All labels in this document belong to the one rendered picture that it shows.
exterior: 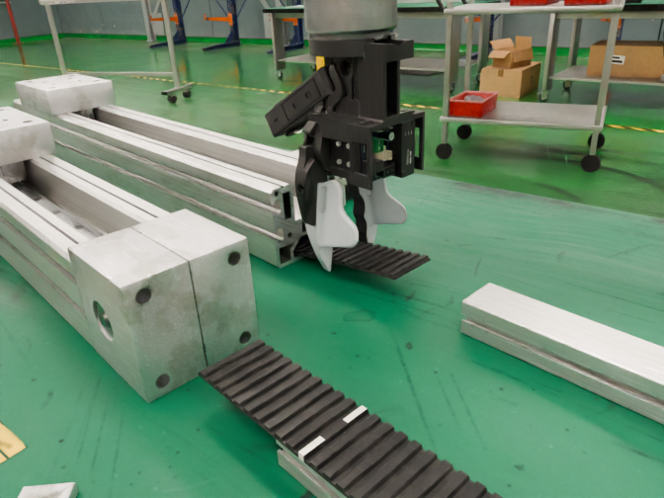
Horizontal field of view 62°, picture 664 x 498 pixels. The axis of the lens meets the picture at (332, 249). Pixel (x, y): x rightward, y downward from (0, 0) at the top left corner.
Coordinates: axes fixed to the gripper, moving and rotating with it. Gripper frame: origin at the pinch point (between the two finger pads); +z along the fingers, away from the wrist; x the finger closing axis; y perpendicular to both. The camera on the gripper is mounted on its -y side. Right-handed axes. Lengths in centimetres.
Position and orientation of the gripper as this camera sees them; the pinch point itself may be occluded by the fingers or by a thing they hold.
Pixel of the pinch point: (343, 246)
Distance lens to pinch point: 55.8
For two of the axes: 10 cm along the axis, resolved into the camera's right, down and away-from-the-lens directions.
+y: 6.9, 2.9, -6.6
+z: 0.5, 9.0, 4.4
